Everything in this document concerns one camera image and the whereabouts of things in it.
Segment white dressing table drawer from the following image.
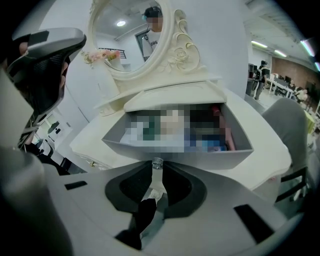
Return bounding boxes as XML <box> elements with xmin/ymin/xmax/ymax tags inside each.
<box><xmin>101</xmin><ymin>102</ymin><xmax>255</xmax><ymax>171</ymax></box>

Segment oval mirror with ornate frame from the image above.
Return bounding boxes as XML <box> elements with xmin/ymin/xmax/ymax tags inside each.
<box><xmin>87</xmin><ymin>0</ymin><xmax>209</xmax><ymax>81</ymax></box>

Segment white long table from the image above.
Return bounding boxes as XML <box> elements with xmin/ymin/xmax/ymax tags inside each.
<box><xmin>266</xmin><ymin>74</ymin><xmax>297</xmax><ymax>100</ymax></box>

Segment grey chair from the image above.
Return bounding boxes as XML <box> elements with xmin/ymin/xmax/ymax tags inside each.
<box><xmin>261</xmin><ymin>97</ymin><xmax>317</xmax><ymax>204</ymax></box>

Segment white vase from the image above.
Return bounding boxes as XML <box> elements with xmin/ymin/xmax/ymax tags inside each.
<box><xmin>93</xmin><ymin>61</ymin><xmax>121</xmax><ymax>99</ymax></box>

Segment pink artificial flowers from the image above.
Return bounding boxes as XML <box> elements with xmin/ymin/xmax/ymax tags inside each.
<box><xmin>81</xmin><ymin>48</ymin><xmax>123</xmax><ymax>67</ymax></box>

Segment white dressing table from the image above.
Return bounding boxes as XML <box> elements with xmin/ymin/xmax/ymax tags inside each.
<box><xmin>69</xmin><ymin>72</ymin><xmax>294</xmax><ymax>208</ymax></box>

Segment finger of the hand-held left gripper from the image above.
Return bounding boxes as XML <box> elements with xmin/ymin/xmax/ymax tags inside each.
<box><xmin>6</xmin><ymin>27</ymin><xmax>87</xmax><ymax>121</ymax></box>
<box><xmin>0</xmin><ymin>143</ymin><xmax>73</xmax><ymax>256</ymax></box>

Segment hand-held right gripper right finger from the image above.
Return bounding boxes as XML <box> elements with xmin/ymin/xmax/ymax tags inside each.
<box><xmin>141</xmin><ymin>161</ymin><xmax>305</xmax><ymax>256</ymax></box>

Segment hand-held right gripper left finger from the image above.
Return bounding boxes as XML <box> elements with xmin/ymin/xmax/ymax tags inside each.
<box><xmin>59</xmin><ymin>159</ymin><xmax>154</xmax><ymax>256</ymax></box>

